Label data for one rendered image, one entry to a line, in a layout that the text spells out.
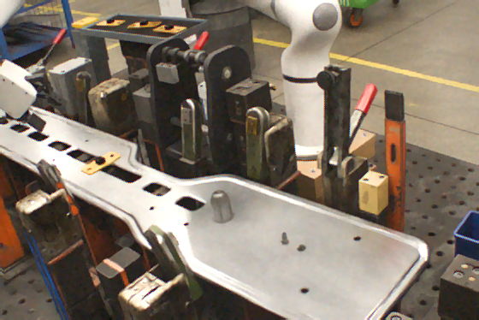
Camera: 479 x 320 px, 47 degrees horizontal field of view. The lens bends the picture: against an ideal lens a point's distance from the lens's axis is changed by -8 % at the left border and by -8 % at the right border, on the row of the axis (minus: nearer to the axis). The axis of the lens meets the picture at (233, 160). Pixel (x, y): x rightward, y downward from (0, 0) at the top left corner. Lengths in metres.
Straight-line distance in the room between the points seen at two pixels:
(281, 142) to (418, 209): 0.50
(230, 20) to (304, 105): 2.62
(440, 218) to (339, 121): 0.59
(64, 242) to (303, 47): 0.67
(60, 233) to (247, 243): 0.37
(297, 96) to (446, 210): 0.46
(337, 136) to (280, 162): 0.19
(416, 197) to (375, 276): 0.70
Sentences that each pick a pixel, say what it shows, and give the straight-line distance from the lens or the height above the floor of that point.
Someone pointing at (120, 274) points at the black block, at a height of 0.98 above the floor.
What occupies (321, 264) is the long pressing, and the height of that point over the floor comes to 1.00.
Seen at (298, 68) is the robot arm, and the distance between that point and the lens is 1.38.
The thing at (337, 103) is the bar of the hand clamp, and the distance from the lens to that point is 0.88.
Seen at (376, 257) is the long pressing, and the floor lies 1.00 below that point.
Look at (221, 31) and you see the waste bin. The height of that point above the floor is 0.38.
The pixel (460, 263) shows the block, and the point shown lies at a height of 1.08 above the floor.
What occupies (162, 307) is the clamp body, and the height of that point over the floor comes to 1.02.
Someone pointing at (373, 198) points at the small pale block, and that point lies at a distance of 0.87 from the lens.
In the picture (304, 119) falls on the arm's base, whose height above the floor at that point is 0.90.
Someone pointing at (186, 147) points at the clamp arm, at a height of 1.01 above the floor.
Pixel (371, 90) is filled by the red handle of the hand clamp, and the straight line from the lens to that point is 0.96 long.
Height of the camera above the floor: 1.53
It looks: 29 degrees down
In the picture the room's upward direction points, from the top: 10 degrees counter-clockwise
